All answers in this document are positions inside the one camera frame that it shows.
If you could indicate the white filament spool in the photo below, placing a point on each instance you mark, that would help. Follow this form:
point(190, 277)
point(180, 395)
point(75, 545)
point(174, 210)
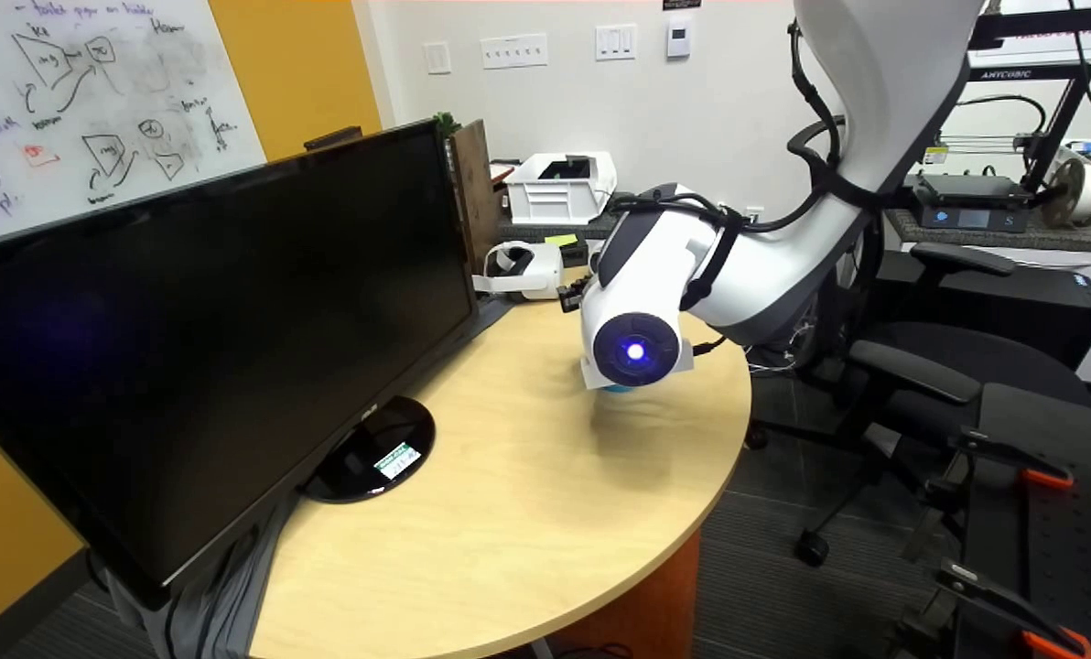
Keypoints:
point(1082, 186)

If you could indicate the black 3D printer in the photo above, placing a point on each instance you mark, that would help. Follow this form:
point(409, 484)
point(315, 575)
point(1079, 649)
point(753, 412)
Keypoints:
point(972, 215)

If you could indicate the white wall thermostat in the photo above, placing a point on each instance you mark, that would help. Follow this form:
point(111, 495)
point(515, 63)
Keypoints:
point(680, 33)

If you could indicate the round black monitor stand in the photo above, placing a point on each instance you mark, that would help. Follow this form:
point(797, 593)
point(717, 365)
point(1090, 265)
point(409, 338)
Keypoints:
point(374, 453)

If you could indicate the black computer monitor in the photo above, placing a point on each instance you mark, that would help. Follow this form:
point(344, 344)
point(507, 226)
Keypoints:
point(202, 343)

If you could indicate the small green plant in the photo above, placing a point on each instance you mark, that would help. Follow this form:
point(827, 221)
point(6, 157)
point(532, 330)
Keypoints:
point(445, 122)

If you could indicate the white VR headset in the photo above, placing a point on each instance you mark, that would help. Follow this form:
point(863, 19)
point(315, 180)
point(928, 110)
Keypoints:
point(520, 269)

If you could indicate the orange table base panel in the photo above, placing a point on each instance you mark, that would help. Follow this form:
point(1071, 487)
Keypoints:
point(643, 606)

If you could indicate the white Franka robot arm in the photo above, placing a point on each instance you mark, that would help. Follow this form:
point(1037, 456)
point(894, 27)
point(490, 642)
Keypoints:
point(766, 269)

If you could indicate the black mounting plate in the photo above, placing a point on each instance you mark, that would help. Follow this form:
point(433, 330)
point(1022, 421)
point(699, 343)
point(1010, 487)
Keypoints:
point(1060, 535)

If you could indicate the black office chair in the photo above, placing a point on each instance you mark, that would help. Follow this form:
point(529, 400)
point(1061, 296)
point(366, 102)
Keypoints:
point(935, 367)

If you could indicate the white wall switch plate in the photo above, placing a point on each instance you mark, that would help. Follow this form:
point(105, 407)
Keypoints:
point(615, 41)
point(435, 55)

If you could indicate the whiteboard with handwriting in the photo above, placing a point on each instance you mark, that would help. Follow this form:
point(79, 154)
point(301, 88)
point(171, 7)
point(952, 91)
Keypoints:
point(83, 95)

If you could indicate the white desktop printer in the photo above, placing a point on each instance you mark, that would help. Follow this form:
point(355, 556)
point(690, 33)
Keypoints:
point(556, 185)

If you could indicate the wide white wall outlet plate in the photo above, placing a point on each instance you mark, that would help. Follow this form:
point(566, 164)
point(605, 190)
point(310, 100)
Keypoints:
point(515, 47)

